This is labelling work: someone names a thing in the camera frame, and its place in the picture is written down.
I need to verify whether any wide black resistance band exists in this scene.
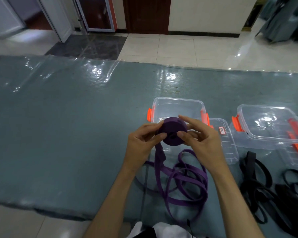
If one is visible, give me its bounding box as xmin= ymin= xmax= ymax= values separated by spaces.
xmin=239 ymin=151 xmax=273 ymax=223

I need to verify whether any person's right hand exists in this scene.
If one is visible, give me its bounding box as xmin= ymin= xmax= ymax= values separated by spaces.
xmin=176 ymin=115 xmax=229 ymax=178

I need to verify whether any person's white shirt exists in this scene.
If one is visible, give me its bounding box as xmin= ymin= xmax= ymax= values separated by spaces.
xmin=126 ymin=221 xmax=194 ymax=238

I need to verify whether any clear plastic storage box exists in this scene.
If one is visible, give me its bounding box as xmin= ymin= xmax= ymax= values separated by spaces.
xmin=231 ymin=104 xmax=298 ymax=150
xmin=147 ymin=97 xmax=210 ymax=151

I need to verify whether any narrow white door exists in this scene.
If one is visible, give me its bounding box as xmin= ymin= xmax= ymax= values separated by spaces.
xmin=37 ymin=0 xmax=74 ymax=43

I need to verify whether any person's left forearm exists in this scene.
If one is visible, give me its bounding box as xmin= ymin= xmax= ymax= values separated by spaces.
xmin=83 ymin=168 xmax=137 ymax=238

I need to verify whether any teal felt table cover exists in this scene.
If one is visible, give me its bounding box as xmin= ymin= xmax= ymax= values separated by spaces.
xmin=0 ymin=55 xmax=298 ymax=238

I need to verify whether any person's left hand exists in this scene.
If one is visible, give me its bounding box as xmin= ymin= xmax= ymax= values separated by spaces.
xmin=123 ymin=120 xmax=168 ymax=175

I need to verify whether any white framed glass door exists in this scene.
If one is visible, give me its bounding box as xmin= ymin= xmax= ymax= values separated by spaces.
xmin=74 ymin=0 xmax=117 ymax=32

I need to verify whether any purple resistance band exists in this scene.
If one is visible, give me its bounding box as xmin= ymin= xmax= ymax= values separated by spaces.
xmin=135 ymin=149 xmax=209 ymax=227

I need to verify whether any dark brown wooden door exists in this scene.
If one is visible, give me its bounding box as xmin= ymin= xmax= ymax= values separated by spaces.
xmin=122 ymin=0 xmax=172 ymax=34

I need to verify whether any white open door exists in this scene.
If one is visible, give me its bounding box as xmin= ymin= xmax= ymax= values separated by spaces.
xmin=0 ymin=0 xmax=25 ymax=39

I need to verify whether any person's right forearm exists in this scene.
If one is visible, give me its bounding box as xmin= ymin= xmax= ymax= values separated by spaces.
xmin=213 ymin=167 xmax=264 ymax=238

